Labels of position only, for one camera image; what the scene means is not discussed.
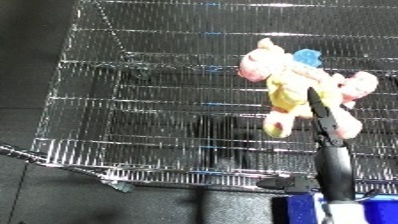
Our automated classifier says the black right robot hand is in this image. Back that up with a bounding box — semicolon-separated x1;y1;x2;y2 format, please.
305;86;359;203

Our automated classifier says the pink and yellow soft toy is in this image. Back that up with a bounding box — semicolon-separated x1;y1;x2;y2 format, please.
236;37;381;140

